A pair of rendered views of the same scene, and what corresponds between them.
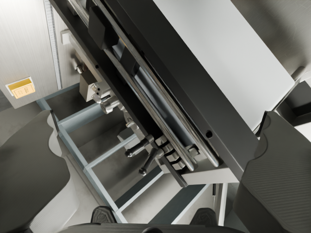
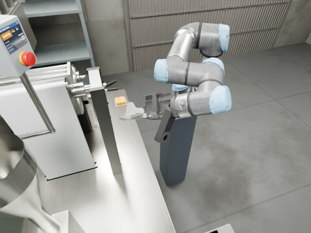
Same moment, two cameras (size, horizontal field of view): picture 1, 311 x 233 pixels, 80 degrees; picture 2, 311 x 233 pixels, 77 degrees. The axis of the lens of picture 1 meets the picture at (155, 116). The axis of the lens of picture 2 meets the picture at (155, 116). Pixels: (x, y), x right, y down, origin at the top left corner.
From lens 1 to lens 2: 0.67 m
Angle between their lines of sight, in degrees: 58
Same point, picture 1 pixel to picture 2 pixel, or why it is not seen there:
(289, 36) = not seen: outside the picture
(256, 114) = (52, 90)
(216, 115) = (103, 107)
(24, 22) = (117, 131)
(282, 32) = not seen: outside the picture
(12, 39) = (122, 124)
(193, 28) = (67, 131)
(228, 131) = (102, 103)
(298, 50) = not seen: outside the picture
